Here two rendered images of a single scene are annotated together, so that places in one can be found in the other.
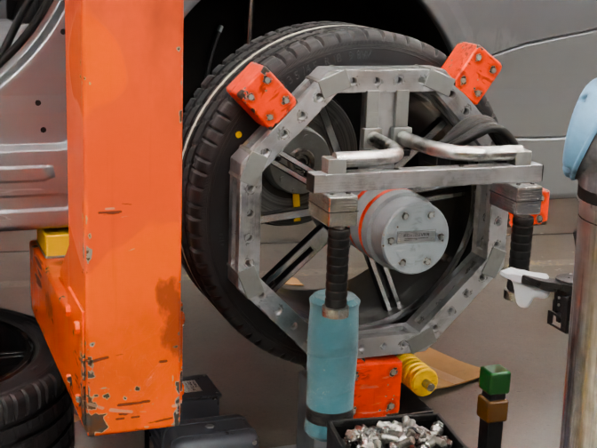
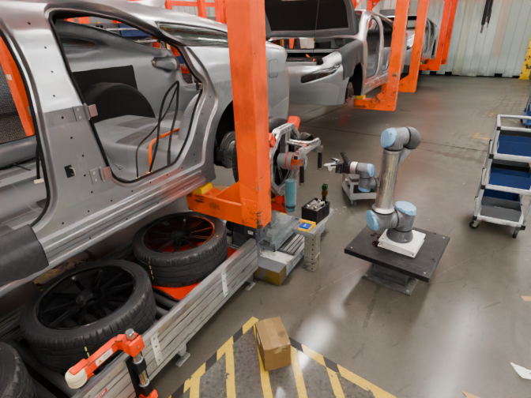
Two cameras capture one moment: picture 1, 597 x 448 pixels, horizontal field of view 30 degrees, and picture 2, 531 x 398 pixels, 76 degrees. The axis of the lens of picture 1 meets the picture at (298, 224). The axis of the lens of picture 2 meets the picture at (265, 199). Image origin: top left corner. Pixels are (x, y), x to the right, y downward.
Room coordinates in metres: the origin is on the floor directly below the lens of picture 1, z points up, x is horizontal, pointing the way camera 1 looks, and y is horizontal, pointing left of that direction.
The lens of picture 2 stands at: (0.03, 1.54, 1.78)
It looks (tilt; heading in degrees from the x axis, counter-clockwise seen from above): 26 degrees down; 323
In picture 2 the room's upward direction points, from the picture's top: 2 degrees counter-clockwise
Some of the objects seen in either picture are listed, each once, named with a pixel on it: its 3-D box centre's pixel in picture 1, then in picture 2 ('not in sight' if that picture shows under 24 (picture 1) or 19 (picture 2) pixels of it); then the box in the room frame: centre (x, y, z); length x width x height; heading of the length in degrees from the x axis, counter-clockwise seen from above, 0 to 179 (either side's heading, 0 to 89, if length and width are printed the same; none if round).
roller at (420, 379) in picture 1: (397, 360); not in sight; (2.13, -0.21, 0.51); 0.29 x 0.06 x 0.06; 21
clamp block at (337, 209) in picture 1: (332, 204); (298, 161); (1.74, -0.05, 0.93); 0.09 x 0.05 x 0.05; 21
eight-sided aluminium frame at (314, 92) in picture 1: (373, 214); (284, 159); (2.00, -0.14, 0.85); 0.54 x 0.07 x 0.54; 111
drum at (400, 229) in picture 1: (390, 223); (291, 161); (1.93, -0.16, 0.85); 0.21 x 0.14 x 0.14; 21
